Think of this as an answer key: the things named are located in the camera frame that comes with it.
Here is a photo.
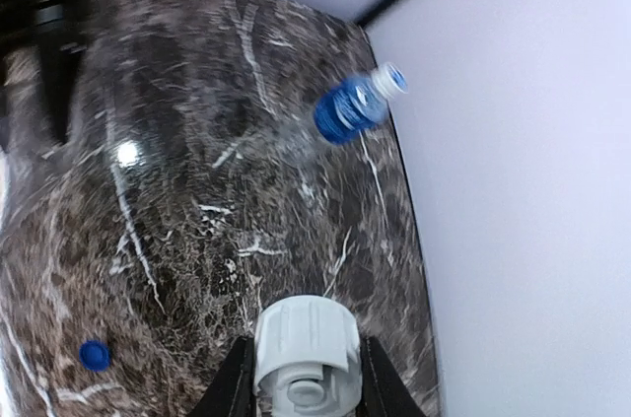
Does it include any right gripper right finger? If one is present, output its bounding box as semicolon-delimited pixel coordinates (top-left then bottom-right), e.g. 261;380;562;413
357;336;426;417

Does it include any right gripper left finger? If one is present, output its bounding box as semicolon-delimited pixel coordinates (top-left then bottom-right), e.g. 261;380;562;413
187;336;256;417

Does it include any white sport bottle cap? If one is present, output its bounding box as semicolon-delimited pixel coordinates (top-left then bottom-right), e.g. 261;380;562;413
252;295;363;417

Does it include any blue bottle cap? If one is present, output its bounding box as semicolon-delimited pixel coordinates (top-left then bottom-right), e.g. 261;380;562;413
79;340;110;372

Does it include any Pocari Sweat bottle blue label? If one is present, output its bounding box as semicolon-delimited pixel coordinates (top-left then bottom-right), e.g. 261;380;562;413
275;61;409;167

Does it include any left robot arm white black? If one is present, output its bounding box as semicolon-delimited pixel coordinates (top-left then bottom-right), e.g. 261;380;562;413
1;0;88;144

